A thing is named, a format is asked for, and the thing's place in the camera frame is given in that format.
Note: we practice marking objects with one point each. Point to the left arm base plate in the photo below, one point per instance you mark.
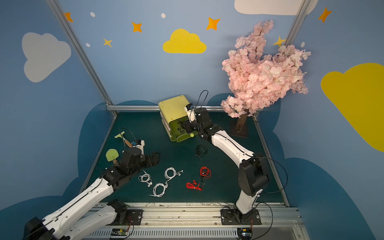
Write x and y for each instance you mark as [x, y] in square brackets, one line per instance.
[131, 216]

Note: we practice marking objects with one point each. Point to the green circuit board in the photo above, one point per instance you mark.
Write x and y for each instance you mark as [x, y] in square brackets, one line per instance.
[244, 233]
[118, 233]

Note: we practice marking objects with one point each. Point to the black earphones coil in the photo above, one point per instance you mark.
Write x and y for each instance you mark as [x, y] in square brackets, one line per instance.
[180, 128]
[201, 149]

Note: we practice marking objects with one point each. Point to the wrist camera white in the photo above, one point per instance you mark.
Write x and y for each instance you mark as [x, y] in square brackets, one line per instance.
[139, 144]
[190, 110]

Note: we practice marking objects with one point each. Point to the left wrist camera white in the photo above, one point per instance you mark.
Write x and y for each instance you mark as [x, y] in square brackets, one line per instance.
[139, 144]

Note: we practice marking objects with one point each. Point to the left green circuit board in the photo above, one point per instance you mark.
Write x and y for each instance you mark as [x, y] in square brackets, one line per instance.
[118, 233]

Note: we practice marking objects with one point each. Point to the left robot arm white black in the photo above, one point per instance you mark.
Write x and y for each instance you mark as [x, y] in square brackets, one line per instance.
[69, 222]

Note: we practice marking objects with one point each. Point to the aluminium rail front frame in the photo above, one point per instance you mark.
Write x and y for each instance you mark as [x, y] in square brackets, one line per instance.
[171, 221]

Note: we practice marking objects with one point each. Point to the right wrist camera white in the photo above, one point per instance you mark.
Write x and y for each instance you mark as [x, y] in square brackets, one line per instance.
[190, 110]

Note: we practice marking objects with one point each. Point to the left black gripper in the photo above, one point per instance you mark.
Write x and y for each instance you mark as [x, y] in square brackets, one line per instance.
[149, 159]

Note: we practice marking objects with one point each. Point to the right green circuit board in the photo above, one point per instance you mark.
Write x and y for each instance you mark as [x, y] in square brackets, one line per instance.
[244, 233]

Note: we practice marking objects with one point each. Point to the red earphones lower bundle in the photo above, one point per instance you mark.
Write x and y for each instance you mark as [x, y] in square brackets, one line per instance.
[195, 185]

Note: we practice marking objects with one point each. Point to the green round paddle wooden handle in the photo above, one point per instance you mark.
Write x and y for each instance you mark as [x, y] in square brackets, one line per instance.
[112, 155]

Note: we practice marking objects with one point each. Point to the green three-drawer cabinet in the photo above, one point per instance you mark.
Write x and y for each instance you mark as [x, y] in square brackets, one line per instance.
[172, 109]

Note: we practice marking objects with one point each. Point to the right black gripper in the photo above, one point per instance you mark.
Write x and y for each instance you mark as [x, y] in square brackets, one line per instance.
[189, 126]

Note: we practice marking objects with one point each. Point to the pink blossom artificial tree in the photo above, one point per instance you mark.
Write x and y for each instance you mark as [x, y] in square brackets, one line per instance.
[257, 80]

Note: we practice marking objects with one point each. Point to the white earphones lower coil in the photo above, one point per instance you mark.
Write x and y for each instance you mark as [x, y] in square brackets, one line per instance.
[159, 190]

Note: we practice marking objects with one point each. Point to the red earphones upper coil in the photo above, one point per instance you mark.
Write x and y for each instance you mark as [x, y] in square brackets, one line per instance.
[205, 173]

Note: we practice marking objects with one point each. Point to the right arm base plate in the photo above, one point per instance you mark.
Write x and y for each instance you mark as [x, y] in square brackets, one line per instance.
[235, 217]

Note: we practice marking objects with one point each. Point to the green drawer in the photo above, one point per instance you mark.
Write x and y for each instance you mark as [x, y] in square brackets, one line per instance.
[178, 133]

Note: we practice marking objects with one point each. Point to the white earphones coil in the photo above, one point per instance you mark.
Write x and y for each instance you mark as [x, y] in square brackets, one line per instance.
[159, 190]
[146, 178]
[171, 173]

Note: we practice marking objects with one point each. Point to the white earphones upper coil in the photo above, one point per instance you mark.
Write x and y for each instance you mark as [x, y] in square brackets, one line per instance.
[171, 173]

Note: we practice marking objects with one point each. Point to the white earphones left coil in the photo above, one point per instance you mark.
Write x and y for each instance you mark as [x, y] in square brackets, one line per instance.
[146, 178]

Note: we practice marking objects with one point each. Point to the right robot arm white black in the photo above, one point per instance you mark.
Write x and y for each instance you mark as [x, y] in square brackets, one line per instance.
[253, 170]

